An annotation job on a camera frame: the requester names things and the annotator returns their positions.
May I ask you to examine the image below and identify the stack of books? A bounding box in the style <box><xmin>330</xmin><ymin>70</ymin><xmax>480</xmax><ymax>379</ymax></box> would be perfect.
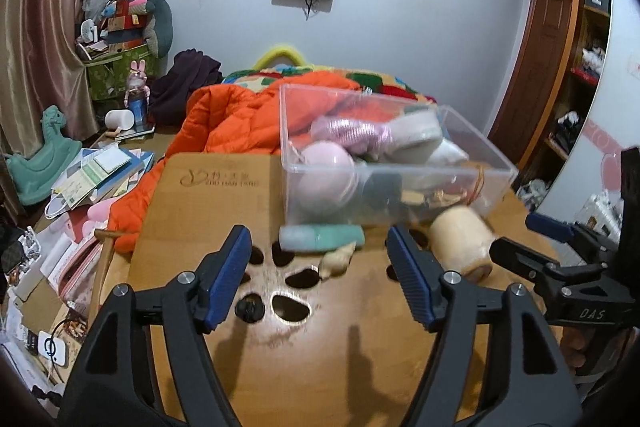
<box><xmin>45</xmin><ymin>144</ymin><xmax>156</xmax><ymax>220</ymax></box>

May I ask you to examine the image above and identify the wooden frame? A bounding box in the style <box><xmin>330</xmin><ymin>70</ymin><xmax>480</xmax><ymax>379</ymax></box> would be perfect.
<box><xmin>94</xmin><ymin>228</ymin><xmax>121</xmax><ymax>323</ymax></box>

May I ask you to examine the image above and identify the patchwork plush toy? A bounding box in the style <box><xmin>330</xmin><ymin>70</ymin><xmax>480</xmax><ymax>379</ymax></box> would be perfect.
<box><xmin>100</xmin><ymin>0</ymin><xmax>151</xmax><ymax>32</ymax></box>

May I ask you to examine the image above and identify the yellow fuzzy handle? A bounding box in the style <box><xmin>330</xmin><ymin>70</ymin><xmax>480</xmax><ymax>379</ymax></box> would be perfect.
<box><xmin>252</xmin><ymin>47</ymin><xmax>313</xmax><ymax>72</ymax></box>

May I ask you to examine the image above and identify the colourful patchwork blanket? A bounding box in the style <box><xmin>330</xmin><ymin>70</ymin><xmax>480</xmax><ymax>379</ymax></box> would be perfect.
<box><xmin>222</xmin><ymin>66</ymin><xmax>436</xmax><ymax>105</ymax></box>

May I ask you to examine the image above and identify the dark purple cloth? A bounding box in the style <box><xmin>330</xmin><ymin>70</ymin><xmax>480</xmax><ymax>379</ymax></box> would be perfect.
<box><xmin>150</xmin><ymin>49</ymin><xmax>223</xmax><ymax>122</ymax></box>

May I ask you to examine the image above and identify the wooden desk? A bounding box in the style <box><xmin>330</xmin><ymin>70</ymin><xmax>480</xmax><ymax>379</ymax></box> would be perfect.
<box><xmin>125</xmin><ymin>152</ymin><xmax>566</xmax><ymax>427</ymax></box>

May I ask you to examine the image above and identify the pink rope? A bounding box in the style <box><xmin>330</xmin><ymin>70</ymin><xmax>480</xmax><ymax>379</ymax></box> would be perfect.
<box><xmin>310</xmin><ymin>116</ymin><xmax>393</xmax><ymax>155</ymax></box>

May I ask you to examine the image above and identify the white cabinet with pink hearts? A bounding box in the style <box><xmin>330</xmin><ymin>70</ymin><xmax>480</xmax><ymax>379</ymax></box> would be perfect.
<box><xmin>540</xmin><ymin>0</ymin><xmax>640</xmax><ymax>258</ymax></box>

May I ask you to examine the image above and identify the pink round ball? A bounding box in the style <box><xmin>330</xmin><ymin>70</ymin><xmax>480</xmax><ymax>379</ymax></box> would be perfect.
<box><xmin>290</xmin><ymin>142</ymin><xmax>358</xmax><ymax>220</ymax></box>

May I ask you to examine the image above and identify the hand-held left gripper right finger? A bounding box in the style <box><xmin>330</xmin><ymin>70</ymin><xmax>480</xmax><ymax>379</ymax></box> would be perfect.
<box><xmin>387</xmin><ymin>224</ymin><xmax>583</xmax><ymax>427</ymax></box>

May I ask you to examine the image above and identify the teal tube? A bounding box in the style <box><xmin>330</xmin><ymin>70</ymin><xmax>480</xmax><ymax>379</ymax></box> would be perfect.
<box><xmin>279</xmin><ymin>226</ymin><xmax>366</xmax><ymax>252</ymax></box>

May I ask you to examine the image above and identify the grey plush cushion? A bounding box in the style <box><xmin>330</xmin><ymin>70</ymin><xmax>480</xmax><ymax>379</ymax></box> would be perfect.
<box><xmin>142</xmin><ymin>0</ymin><xmax>173</xmax><ymax>58</ymax></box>

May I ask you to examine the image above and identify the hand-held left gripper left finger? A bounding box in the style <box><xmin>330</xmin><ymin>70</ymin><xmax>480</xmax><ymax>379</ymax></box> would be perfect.
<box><xmin>57</xmin><ymin>224</ymin><xmax>253</xmax><ymax>427</ymax></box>

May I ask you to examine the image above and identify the beige seashell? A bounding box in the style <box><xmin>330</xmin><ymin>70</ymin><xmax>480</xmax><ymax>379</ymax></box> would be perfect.
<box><xmin>319</xmin><ymin>242</ymin><xmax>357</xmax><ymax>280</ymax></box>

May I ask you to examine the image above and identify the cream roll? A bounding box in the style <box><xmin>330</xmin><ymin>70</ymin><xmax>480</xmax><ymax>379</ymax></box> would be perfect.
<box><xmin>429</xmin><ymin>207</ymin><xmax>496</xmax><ymax>283</ymax></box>

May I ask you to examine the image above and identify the orange down jacket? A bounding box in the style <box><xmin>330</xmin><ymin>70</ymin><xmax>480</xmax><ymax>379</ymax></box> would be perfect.
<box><xmin>107</xmin><ymin>72</ymin><xmax>361</xmax><ymax>253</ymax></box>

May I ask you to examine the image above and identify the white power bank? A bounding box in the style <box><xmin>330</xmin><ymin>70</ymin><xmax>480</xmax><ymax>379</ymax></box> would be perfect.
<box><xmin>37</xmin><ymin>331</ymin><xmax>70</xmax><ymax>365</ymax></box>

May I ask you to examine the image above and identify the pink plush item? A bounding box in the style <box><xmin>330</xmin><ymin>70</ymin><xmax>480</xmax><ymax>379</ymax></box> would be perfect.
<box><xmin>87</xmin><ymin>199</ymin><xmax>118</xmax><ymax>224</ymax></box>

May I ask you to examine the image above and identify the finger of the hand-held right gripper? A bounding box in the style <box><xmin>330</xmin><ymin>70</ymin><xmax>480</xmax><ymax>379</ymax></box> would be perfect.
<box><xmin>490</xmin><ymin>237</ymin><xmax>562</xmax><ymax>283</ymax></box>
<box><xmin>525</xmin><ymin>212</ymin><xmax>621</xmax><ymax>259</ymax></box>

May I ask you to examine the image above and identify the white mug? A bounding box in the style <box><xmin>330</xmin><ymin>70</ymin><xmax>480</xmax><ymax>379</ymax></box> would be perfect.
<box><xmin>105</xmin><ymin>108</ymin><xmax>136</xmax><ymax>130</ymax></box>

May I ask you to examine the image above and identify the clear plastic storage box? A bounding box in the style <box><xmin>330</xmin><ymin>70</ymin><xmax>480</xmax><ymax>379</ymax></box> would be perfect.
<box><xmin>279</xmin><ymin>83</ymin><xmax>520</xmax><ymax>228</ymax></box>

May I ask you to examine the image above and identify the teal rocking horse toy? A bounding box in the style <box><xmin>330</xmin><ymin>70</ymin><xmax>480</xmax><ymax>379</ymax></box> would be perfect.
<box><xmin>5</xmin><ymin>105</ymin><xmax>83</xmax><ymax>205</ymax></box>

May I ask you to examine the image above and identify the brown wooden door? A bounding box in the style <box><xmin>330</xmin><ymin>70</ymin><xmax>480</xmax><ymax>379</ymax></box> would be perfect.
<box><xmin>487</xmin><ymin>0</ymin><xmax>576</xmax><ymax>168</ymax></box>

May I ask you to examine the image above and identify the white cloth item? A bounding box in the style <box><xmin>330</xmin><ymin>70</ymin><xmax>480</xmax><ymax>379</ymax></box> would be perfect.
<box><xmin>430</xmin><ymin>142</ymin><xmax>471</xmax><ymax>168</ymax></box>

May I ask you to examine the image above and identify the small black object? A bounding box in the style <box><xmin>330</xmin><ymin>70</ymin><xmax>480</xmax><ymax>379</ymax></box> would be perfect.
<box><xmin>235</xmin><ymin>299</ymin><xmax>265</xmax><ymax>322</ymax></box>

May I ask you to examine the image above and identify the green patterned box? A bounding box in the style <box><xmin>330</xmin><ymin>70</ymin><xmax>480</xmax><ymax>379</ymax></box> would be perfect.
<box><xmin>85</xmin><ymin>47</ymin><xmax>156</xmax><ymax>102</ymax></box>

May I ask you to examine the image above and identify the rabbit-topped bottle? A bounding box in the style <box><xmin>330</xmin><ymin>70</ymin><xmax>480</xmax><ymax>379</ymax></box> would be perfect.
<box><xmin>124</xmin><ymin>60</ymin><xmax>151</xmax><ymax>122</ymax></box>

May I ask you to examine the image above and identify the green spray bottle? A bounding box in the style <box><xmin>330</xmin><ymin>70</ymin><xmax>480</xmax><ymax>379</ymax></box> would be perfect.
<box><xmin>360</xmin><ymin>169</ymin><xmax>431</xmax><ymax>220</ymax></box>

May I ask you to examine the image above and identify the pile of papers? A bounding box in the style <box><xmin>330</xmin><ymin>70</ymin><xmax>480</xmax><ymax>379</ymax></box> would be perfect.
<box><xmin>0</xmin><ymin>217</ymin><xmax>106</xmax><ymax>388</ymax></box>

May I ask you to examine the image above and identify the person's right hand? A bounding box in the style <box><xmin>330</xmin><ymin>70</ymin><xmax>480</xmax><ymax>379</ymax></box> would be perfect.
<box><xmin>559</xmin><ymin>327</ymin><xmax>592</xmax><ymax>369</ymax></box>

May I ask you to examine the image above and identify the brown curtain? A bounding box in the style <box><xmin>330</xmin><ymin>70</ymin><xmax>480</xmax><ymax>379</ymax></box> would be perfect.
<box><xmin>0</xmin><ymin>0</ymin><xmax>126</xmax><ymax>158</ymax></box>

